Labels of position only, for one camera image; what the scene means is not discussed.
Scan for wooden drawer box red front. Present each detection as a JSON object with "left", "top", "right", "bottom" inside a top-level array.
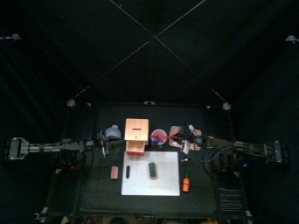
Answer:
[{"left": 124, "top": 117, "right": 151, "bottom": 156}]

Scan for red plastic cup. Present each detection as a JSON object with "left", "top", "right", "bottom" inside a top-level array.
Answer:
[{"left": 150, "top": 129, "right": 170, "bottom": 146}]

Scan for white cutting board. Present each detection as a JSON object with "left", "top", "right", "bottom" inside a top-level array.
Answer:
[{"left": 120, "top": 150, "right": 182, "bottom": 197}]

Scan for white text label sticker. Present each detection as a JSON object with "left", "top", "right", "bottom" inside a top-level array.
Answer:
[{"left": 218, "top": 187, "right": 244, "bottom": 213}]

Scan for orange toy carrot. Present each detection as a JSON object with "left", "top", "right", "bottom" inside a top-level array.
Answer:
[{"left": 182, "top": 170, "right": 192, "bottom": 193}]

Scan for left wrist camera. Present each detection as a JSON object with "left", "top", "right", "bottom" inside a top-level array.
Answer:
[{"left": 86, "top": 139, "right": 100, "bottom": 149}]

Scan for sushi roll toy block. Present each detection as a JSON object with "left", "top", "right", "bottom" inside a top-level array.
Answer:
[{"left": 147, "top": 162, "right": 159, "bottom": 179}]

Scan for salmon nigiri toy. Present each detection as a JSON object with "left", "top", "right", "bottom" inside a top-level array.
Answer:
[{"left": 110, "top": 165, "right": 120, "bottom": 180}]

